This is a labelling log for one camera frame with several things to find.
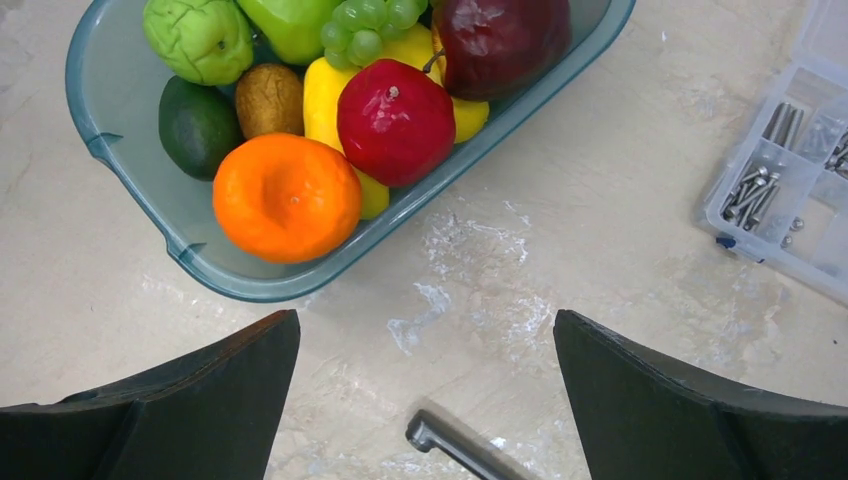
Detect brown fake kiwi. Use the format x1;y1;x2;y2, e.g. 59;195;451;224
235;63;305;139

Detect dark red fake apple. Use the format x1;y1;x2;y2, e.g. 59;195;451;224
430;0;573;101

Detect light green bumpy fake fruit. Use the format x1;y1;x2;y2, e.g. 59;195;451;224
142;0;254;86

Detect green fake pear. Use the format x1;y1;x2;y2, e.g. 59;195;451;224
238;0;341;66

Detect yellow fake banana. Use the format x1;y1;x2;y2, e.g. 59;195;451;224
303;24;490;220

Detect clear plastic screw box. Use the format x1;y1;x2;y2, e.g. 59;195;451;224
695;1;847;302

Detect dark green fake avocado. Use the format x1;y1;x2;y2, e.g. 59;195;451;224
158;76;245;181

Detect teal plastic fruit basket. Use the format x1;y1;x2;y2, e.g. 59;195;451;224
65;1;634;303

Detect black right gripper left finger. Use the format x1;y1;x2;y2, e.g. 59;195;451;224
1;310;301;479

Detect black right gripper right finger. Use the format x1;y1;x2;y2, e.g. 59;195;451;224
553;310;847;479

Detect green fake grapes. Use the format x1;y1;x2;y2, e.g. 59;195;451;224
320;0;430;70

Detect orange fake mandarin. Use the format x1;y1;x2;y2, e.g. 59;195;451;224
212;133;362;264

